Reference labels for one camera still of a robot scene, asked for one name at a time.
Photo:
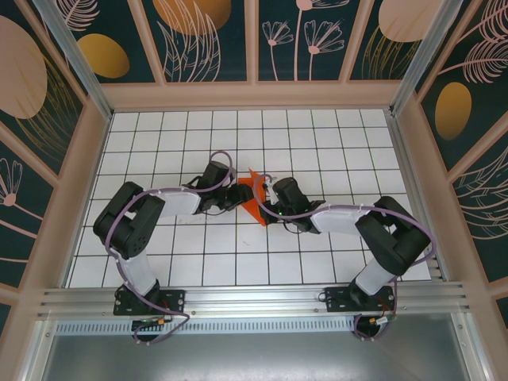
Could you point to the orange paper sheet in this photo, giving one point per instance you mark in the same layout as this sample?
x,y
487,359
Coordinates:
x,y
254,210

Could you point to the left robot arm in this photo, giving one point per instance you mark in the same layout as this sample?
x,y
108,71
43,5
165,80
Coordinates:
x,y
180,202

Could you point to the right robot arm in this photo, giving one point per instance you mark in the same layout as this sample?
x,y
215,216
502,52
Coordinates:
x,y
337,220

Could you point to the grey metal sheet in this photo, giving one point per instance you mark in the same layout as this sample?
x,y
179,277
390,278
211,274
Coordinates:
x,y
254,357

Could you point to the dark panel with pink flowers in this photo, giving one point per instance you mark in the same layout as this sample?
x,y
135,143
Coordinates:
x,y
297,59

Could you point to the dark panel with leaf outline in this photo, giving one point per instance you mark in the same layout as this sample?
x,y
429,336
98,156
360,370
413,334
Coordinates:
x,y
190,24

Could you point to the dark panel with orange oval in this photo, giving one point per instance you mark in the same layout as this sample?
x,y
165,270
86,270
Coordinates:
x,y
103,55

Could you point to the dark panel with feather and oval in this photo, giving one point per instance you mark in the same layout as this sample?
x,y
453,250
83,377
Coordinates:
x,y
452,111

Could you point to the dark panel with feather outline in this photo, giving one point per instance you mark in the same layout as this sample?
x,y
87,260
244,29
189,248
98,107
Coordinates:
x,y
484,206

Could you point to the dark panel with single flower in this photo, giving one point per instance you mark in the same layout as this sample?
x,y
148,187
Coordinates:
x,y
16,222

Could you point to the dark panel with gold fern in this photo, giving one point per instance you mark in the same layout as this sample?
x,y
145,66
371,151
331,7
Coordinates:
x,y
397,20

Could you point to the dark panel with peach circle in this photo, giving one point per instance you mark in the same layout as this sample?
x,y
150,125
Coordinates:
x,y
24,79

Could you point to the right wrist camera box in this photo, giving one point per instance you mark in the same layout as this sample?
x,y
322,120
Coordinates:
x,y
271,188

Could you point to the long aluminium base rail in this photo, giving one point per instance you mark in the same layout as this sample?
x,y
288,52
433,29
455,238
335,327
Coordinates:
x,y
254,297

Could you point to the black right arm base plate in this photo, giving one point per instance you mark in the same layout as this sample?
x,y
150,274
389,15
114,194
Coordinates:
x,y
337,299

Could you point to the aluminium side rail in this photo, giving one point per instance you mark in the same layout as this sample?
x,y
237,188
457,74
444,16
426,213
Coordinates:
x,y
416,178

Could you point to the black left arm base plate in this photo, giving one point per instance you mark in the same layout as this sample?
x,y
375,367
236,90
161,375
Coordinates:
x,y
174,301

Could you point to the aluminium corner post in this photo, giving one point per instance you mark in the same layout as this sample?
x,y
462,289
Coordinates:
x,y
75,63
424,51

